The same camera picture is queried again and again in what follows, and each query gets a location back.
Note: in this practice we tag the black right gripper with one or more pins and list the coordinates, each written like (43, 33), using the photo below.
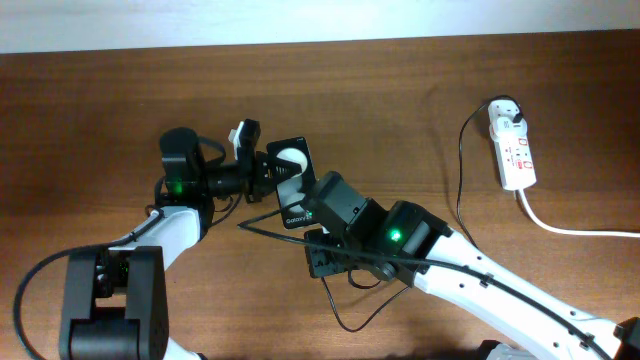
(322, 264)

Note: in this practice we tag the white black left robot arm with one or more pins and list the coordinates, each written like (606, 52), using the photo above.
(115, 303)

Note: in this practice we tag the white power strip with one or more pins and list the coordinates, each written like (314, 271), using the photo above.
(514, 156)

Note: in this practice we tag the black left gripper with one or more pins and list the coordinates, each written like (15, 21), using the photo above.
(267, 182)

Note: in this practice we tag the black Samsung smartphone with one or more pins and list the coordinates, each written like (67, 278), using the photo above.
(292, 190)

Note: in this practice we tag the white USB charger plug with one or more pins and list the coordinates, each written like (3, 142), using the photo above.
(503, 128)

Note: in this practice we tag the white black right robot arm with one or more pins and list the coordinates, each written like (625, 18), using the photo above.
(410, 244)

